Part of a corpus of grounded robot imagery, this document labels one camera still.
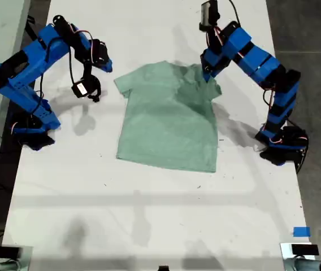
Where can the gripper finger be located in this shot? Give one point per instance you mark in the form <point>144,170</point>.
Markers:
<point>208,74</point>
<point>104,67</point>

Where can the pale green T-shirt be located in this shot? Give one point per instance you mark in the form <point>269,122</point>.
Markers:
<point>160,127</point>

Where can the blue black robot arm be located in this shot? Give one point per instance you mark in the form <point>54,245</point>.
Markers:
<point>36,62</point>
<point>262,62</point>

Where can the black metal strut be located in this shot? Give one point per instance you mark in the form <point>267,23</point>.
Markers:
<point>34,36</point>

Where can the square blue tape patch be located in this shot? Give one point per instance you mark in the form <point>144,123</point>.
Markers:
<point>301,232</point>

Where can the small black block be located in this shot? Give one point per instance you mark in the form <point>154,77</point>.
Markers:
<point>163,268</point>

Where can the small black box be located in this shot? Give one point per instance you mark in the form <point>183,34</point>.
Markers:
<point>6,251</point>
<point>304,249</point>

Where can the camera black stalk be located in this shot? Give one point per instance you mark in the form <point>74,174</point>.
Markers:
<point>95,84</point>
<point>212,39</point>

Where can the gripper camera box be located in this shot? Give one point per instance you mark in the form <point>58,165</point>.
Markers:
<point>80,89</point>
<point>207,12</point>

